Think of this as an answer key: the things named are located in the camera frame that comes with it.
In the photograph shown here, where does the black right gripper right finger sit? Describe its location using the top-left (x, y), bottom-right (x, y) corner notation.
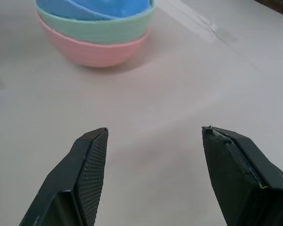
top-left (201, 126), bottom-right (283, 226)

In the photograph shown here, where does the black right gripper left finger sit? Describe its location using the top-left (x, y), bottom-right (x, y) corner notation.
top-left (18, 127), bottom-right (108, 226)

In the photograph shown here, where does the pink plastic bowl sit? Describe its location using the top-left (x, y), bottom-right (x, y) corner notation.
top-left (36, 13), bottom-right (150, 69)

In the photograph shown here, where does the green plastic bowl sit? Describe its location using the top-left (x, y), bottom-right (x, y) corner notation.
top-left (35, 0), bottom-right (157, 46)

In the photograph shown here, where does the blue plastic bowl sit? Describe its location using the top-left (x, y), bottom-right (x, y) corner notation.
top-left (35, 0), bottom-right (154, 21)

